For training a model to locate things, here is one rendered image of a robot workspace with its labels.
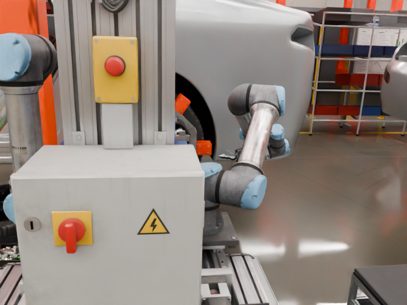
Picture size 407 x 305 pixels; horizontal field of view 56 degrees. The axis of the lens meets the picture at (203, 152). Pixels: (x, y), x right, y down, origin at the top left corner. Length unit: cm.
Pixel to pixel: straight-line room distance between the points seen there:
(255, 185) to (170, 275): 54
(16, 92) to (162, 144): 44
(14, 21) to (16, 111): 68
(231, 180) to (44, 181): 69
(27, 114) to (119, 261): 53
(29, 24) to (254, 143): 100
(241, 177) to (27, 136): 65
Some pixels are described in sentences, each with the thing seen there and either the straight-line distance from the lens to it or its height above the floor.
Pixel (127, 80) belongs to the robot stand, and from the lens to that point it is 81.
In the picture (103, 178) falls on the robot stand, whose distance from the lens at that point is 70.
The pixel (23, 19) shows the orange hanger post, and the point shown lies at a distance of 174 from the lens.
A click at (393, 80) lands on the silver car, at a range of 413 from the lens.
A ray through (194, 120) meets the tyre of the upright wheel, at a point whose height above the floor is 101.
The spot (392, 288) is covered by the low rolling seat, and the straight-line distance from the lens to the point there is 215.
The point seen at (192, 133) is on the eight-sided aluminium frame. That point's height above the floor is 95.
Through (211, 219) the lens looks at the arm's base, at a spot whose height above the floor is 87.
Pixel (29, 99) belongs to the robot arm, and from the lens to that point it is 113.
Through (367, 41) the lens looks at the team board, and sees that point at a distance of 756.
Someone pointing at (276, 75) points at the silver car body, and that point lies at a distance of 232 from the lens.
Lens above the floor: 147
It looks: 17 degrees down
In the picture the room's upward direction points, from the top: 2 degrees clockwise
